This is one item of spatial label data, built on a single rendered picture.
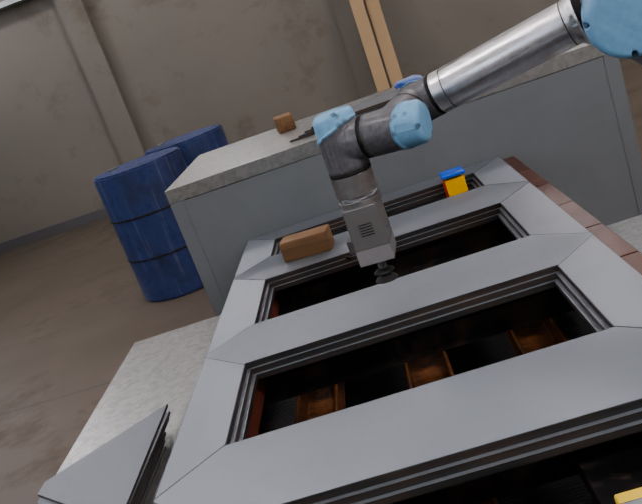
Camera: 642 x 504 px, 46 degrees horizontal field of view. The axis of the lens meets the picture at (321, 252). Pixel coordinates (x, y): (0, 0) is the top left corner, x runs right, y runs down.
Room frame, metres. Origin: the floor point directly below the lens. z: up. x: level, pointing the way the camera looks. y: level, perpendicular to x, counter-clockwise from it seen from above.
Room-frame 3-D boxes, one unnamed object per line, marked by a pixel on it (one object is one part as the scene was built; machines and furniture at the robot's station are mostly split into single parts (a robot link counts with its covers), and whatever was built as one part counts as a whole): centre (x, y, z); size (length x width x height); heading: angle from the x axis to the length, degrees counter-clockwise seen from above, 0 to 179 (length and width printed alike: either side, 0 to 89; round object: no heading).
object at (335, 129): (1.30, -0.10, 1.15); 0.09 x 0.08 x 0.11; 61
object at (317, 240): (1.77, 0.02, 0.87); 0.12 x 0.06 x 0.05; 75
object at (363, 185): (1.30, -0.10, 1.07); 0.08 x 0.08 x 0.05
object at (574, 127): (2.11, -0.29, 0.51); 1.30 x 0.04 x 1.01; 84
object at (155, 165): (5.39, 0.81, 0.45); 1.23 x 0.78 x 0.91; 169
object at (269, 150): (2.39, -0.32, 1.03); 1.30 x 0.60 x 0.04; 84
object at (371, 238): (1.30, -0.09, 0.99); 0.10 x 0.09 x 0.16; 77
